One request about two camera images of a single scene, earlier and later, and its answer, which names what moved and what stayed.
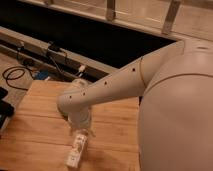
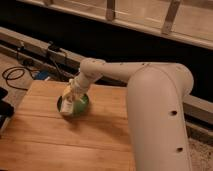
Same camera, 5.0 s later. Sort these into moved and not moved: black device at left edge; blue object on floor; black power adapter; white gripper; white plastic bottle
Moved: white gripper; white plastic bottle
Not moved: blue object on floor; black power adapter; black device at left edge
